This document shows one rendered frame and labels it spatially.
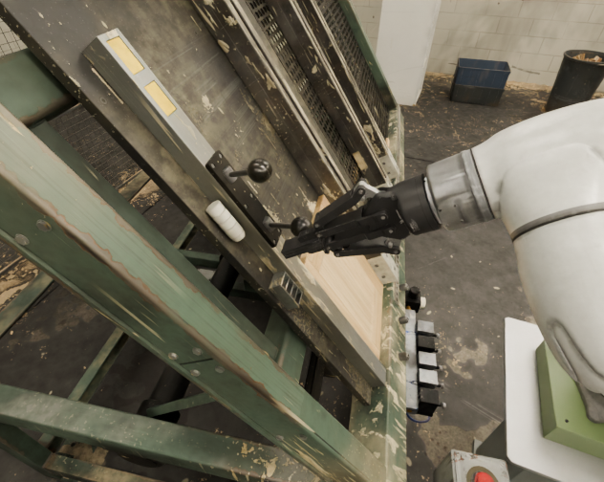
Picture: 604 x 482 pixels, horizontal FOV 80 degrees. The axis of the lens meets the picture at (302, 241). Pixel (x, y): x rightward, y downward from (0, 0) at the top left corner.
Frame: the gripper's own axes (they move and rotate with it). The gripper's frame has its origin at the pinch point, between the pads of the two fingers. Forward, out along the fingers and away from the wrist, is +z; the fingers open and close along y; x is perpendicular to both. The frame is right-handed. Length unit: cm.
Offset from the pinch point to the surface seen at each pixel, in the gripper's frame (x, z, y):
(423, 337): 35, 7, 76
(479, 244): 178, -5, 175
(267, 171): 3.8, 0.0, -11.7
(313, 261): 19.2, 13.7, 19.2
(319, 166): 43.7, 10.3, 8.1
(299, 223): 3.9, 0.8, -1.4
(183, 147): 7.5, 12.3, -20.0
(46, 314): 58, 224, 29
